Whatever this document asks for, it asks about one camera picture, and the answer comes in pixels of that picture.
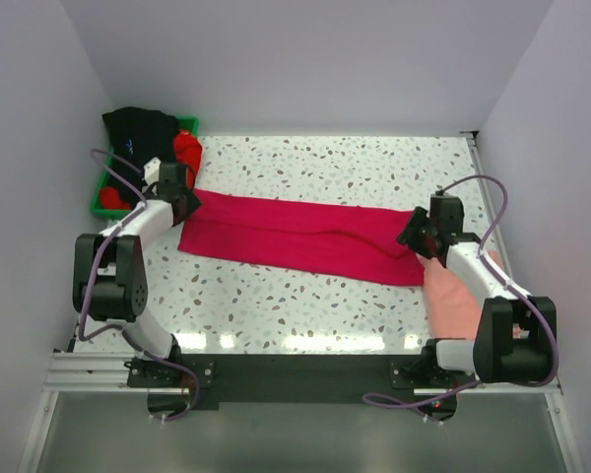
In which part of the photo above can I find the magenta t shirt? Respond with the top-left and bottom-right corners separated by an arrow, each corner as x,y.
178,190 -> 424,287

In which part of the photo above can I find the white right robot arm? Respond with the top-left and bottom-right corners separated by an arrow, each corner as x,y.
398,192 -> 558,387

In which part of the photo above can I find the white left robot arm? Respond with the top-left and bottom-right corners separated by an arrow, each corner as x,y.
72,162 -> 201,386

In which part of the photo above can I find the red t shirt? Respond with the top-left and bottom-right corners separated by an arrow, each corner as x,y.
98,130 -> 203,211

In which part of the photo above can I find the black t shirt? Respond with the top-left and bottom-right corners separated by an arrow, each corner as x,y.
101,106 -> 179,187

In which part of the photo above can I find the green plastic bin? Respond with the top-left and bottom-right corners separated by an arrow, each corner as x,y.
91,106 -> 203,220

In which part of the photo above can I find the folded peach t shirt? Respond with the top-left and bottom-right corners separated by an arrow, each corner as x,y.
418,255 -> 485,340

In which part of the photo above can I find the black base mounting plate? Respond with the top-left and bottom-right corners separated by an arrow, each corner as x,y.
124,354 -> 474,414

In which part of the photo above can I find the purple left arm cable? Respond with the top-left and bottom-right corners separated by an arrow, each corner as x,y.
77,149 -> 203,423

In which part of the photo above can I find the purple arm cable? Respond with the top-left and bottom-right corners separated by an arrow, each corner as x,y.
362,174 -> 560,413
77,149 -> 203,423

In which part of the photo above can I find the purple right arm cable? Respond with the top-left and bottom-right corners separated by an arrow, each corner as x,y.
362,174 -> 560,413

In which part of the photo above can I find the aluminium table frame rail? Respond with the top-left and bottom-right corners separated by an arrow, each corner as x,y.
460,131 -> 586,472

